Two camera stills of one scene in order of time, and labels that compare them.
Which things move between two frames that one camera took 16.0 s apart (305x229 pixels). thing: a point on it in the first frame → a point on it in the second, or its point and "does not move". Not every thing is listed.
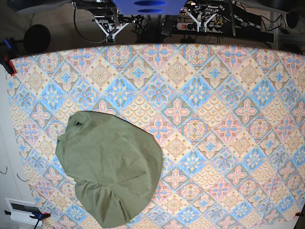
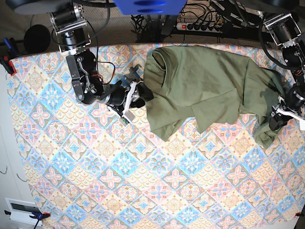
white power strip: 193,26 does not move
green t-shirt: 116,164 → 210,84
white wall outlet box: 21,211 does not move
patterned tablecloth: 229,120 does not move
